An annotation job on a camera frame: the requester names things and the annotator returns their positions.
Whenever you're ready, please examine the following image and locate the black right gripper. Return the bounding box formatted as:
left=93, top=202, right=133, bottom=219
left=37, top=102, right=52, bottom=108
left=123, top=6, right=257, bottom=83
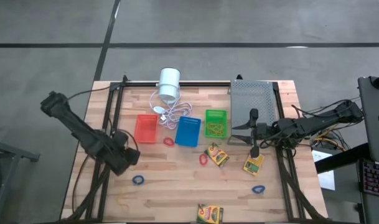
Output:
left=231, top=108, right=275, bottom=159

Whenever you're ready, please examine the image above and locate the yellow rubber band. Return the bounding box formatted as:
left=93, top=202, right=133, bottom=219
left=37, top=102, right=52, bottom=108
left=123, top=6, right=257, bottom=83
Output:
left=213, top=121, right=226, bottom=137
left=207, top=121, right=221, bottom=137
left=116, top=198, right=130, bottom=213

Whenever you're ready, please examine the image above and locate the Crayola crayon box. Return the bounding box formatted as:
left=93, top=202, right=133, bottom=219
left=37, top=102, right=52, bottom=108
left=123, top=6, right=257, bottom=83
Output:
left=204, top=142, right=230, bottom=169
left=196, top=203, right=224, bottom=224

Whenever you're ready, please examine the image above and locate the black desk beam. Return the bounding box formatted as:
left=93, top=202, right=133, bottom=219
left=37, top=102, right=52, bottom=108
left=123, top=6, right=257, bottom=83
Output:
left=315, top=142, right=372, bottom=174

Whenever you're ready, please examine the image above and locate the small yellow green crayon box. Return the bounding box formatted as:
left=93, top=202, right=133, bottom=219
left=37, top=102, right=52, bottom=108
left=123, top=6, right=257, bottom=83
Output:
left=242, top=152, right=266, bottom=177

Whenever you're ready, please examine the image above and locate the green plastic basket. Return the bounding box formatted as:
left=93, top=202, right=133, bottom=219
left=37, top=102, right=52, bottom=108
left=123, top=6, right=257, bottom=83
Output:
left=204, top=109, right=228, bottom=139

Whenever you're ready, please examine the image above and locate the grey perforated metal shelf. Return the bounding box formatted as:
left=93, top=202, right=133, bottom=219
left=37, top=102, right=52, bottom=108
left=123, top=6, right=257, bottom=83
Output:
left=228, top=80, right=279, bottom=146

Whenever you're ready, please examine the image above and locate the orange-red plastic basket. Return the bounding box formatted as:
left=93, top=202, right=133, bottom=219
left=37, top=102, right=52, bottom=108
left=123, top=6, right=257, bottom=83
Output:
left=133, top=113, right=159, bottom=144

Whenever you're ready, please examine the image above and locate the blue plastic basket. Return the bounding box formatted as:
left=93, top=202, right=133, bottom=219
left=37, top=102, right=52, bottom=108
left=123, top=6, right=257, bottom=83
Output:
left=174, top=115, right=202, bottom=148

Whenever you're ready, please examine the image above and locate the white cylindrical device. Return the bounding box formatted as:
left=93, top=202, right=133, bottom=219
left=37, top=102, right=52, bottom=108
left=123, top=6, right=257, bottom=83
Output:
left=157, top=67, right=181, bottom=104

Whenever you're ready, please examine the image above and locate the white paper sheet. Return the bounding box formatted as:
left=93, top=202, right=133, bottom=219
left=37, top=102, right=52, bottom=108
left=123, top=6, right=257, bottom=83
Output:
left=311, top=149, right=336, bottom=191

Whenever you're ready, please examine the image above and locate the grey metal stand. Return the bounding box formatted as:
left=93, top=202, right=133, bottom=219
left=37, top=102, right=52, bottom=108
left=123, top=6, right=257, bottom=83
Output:
left=0, top=136, right=40, bottom=224

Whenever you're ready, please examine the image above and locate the grey metal panel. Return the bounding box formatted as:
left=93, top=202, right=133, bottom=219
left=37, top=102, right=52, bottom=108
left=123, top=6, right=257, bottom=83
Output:
left=358, top=75, right=379, bottom=164

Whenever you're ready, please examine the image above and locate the backlit black keyboard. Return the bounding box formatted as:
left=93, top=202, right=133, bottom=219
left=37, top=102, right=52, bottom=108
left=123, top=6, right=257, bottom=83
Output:
left=360, top=159, right=379, bottom=199

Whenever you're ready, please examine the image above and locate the brown cable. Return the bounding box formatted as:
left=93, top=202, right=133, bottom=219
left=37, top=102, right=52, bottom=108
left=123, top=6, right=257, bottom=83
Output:
left=72, top=146, right=95, bottom=214

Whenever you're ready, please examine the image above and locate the black table frame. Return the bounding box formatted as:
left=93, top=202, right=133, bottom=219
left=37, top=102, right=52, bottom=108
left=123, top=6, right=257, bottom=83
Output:
left=64, top=74, right=325, bottom=223

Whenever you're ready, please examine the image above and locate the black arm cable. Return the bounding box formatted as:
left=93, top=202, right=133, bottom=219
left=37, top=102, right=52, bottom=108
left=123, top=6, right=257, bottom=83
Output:
left=67, top=88, right=112, bottom=100

